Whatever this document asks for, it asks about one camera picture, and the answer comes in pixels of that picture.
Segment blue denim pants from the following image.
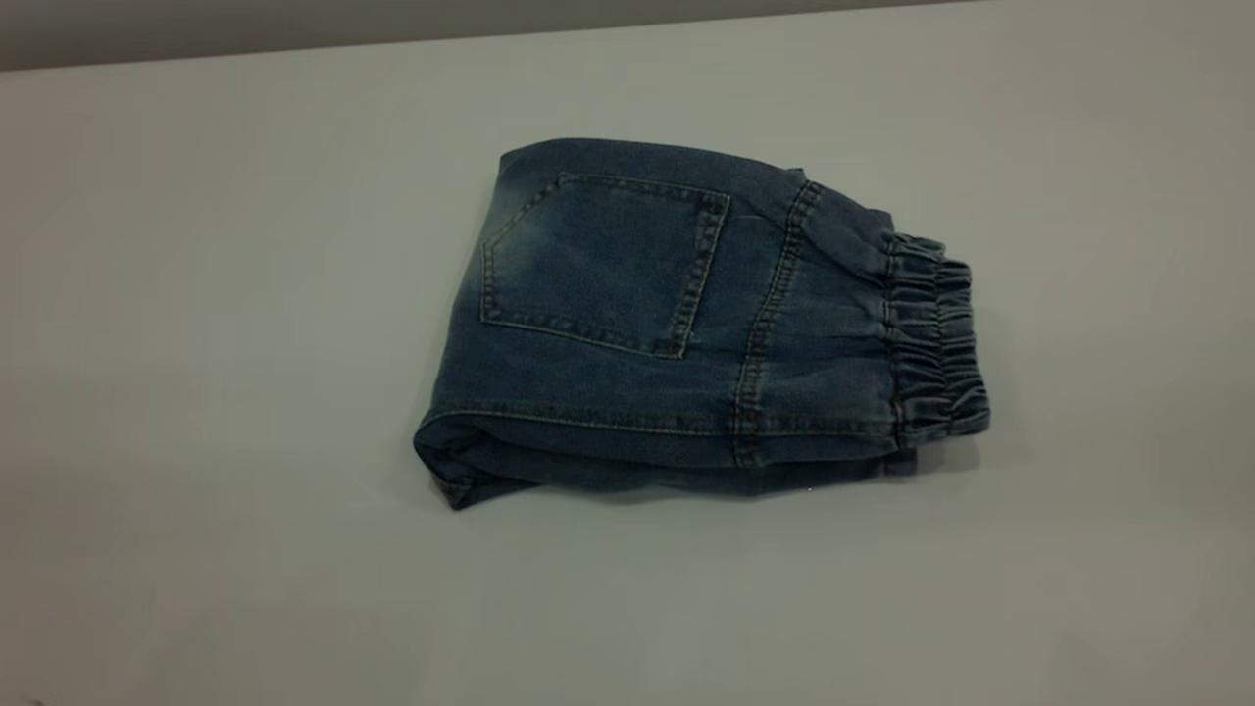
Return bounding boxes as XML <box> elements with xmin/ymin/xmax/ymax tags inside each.
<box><xmin>412</xmin><ymin>137</ymin><xmax>991</xmax><ymax>511</ymax></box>

